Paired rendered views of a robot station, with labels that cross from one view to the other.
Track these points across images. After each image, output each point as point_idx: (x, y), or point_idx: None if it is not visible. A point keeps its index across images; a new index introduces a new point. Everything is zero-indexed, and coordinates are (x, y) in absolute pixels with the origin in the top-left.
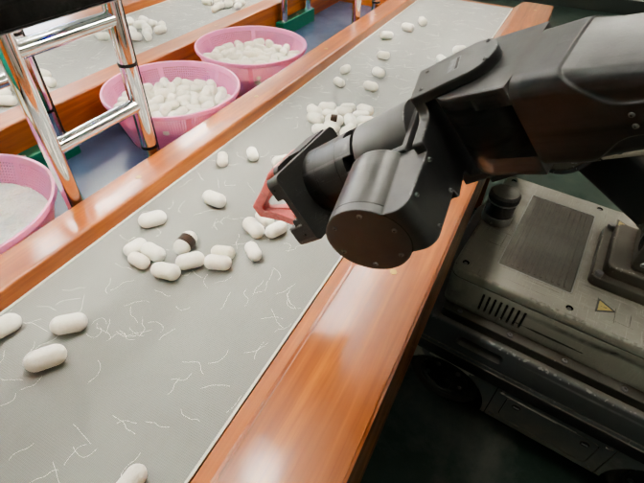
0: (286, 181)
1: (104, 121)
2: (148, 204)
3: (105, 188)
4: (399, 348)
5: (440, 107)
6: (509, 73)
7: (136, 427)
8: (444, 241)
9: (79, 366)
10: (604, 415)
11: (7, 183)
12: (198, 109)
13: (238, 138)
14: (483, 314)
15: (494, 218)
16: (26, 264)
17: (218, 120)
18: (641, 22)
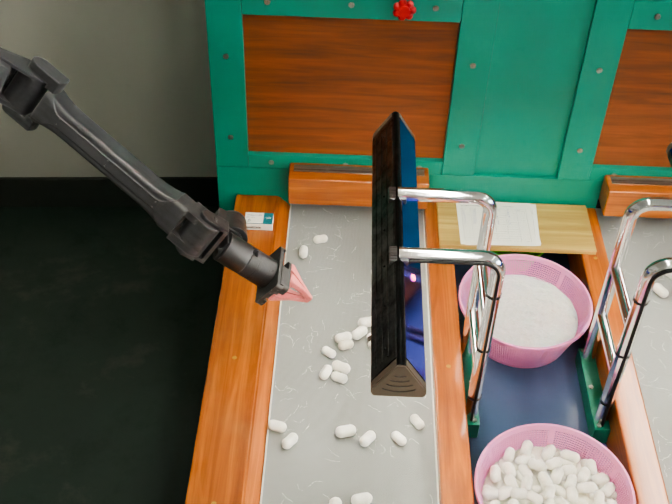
0: (278, 250)
1: (472, 338)
2: (430, 365)
3: (457, 349)
4: (218, 318)
5: (218, 233)
6: (197, 204)
7: (318, 268)
8: (208, 391)
9: (364, 277)
10: None
11: None
12: (507, 487)
13: (433, 462)
14: None
15: None
16: (435, 291)
17: (456, 455)
18: (166, 191)
